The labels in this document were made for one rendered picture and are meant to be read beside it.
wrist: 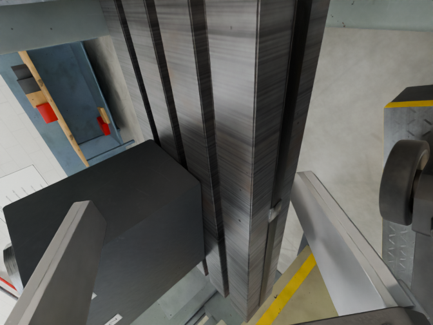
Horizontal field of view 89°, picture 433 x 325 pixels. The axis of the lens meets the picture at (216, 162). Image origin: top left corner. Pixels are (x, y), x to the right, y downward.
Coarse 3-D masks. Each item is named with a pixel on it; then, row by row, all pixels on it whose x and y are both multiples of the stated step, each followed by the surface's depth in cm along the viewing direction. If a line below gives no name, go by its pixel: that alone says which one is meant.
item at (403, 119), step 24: (408, 96) 60; (432, 96) 55; (384, 120) 58; (408, 120) 55; (432, 120) 51; (384, 144) 61; (432, 144) 53; (384, 240) 75; (408, 240) 69; (408, 264) 73
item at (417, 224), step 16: (432, 160) 45; (416, 176) 49; (432, 176) 41; (416, 192) 42; (432, 192) 41; (416, 208) 43; (432, 208) 41; (416, 224) 44; (432, 224) 40; (416, 240) 50; (432, 240) 47; (416, 256) 52; (432, 256) 49; (416, 272) 54; (432, 272) 51; (416, 288) 56; (432, 288) 52; (432, 304) 54; (432, 320) 56
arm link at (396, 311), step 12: (360, 312) 5; (372, 312) 5; (384, 312) 5; (396, 312) 5; (408, 312) 5; (300, 324) 5; (312, 324) 5; (324, 324) 5; (336, 324) 5; (348, 324) 5; (360, 324) 5; (372, 324) 5; (384, 324) 5; (396, 324) 5; (408, 324) 5; (420, 324) 5
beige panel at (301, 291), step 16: (304, 240) 166; (304, 256) 159; (288, 272) 151; (304, 272) 150; (288, 288) 143; (304, 288) 142; (320, 288) 142; (272, 304) 136; (288, 304) 136; (304, 304) 135; (320, 304) 135; (256, 320) 131; (272, 320) 130; (288, 320) 130; (304, 320) 129
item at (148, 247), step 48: (144, 144) 32; (48, 192) 26; (96, 192) 26; (144, 192) 26; (192, 192) 27; (48, 240) 21; (144, 240) 25; (192, 240) 34; (96, 288) 24; (144, 288) 31
